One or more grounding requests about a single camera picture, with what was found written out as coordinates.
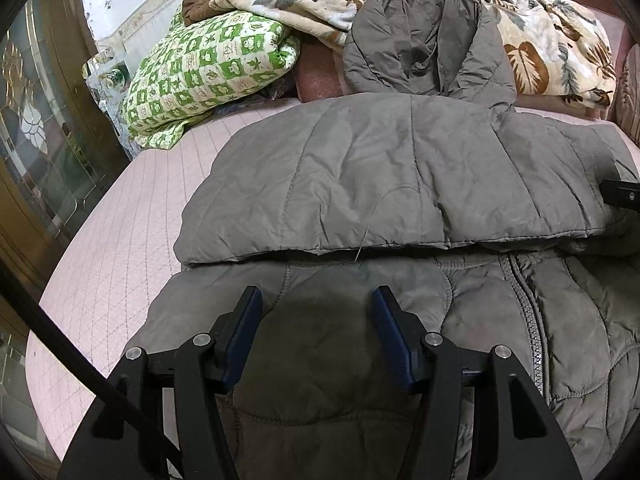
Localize striped brown sofa cushion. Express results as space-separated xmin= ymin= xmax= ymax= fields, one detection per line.
xmin=615 ymin=44 xmax=640 ymax=146

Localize green white patterned pillow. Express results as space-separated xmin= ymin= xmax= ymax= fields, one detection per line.
xmin=120 ymin=11 xmax=300 ymax=150

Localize black cable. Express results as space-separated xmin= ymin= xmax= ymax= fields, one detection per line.
xmin=0 ymin=263 xmax=184 ymax=466

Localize clear plastic bag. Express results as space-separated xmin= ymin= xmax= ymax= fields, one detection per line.
xmin=81 ymin=47 xmax=141 ymax=160

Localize grey quilted hooded down jacket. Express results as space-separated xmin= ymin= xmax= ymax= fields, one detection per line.
xmin=132 ymin=0 xmax=639 ymax=479

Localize brown knitted cloth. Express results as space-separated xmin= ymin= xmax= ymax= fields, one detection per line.
xmin=181 ymin=0 xmax=226 ymax=26

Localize beige leaf print blanket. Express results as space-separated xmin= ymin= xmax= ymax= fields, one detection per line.
xmin=208 ymin=0 xmax=616 ymax=110

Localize pink quilted bed mattress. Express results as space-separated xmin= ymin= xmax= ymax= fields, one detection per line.
xmin=26 ymin=99 xmax=639 ymax=460

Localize wooden stained glass door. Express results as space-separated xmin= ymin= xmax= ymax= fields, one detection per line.
xmin=0 ymin=0 xmax=132 ymax=306

